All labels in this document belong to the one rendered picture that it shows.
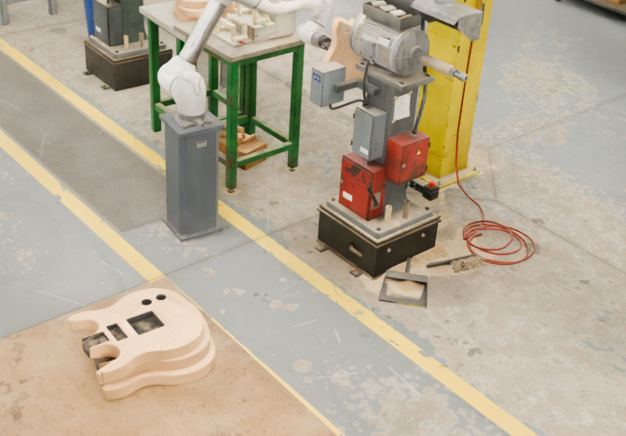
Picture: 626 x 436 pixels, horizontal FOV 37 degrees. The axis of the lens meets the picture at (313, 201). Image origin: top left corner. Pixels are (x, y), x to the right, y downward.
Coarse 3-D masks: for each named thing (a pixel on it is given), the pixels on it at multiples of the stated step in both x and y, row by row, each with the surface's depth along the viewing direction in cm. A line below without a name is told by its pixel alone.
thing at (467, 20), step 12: (420, 0) 469; (420, 12) 476; (432, 12) 460; (444, 12) 456; (456, 12) 457; (468, 12) 458; (480, 12) 459; (444, 24) 482; (456, 24) 475; (468, 24) 457; (480, 24) 463; (468, 36) 461
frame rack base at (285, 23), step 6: (270, 0) 588; (258, 12) 588; (288, 12) 578; (294, 12) 581; (270, 18) 579; (276, 18) 574; (282, 18) 577; (288, 18) 580; (294, 18) 583; (276, 24) 576; (282, 24) 580; (288, 24) 582; (294, 24) 586; (276, 30) 578; (282, 30) 582; (288, 30) 584; (294, 30) 588; (276, 36) 581
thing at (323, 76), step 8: (320, 64) 500; (328, 64) 501; (336, 64) 501; (312, 72) 498; (320, 72) 492; (328, 72) 493; (336, 72) 497; (344, 72) 500; (312, 80) 500; (320, 80) 494; (328, 80) 495; (336, 80) 499; (344, 80) 503; (312, 88) 502; (320, 88) 496; (328, 88) 498; (312, 96) 504; (320, 96) 498; (328, 96) 501; (336, 96) 505; (320, 104) 500; (328, 104) 503; (344, 104) 508
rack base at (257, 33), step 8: (248, 16) 584; (248, 24) 572; (272, 24) 575; (240, 32) 580; (248, 32) 574; (256, 32) 570; (264, 32) 573; (272, 32) 577; (256, 40) 572; (264, 40) 576
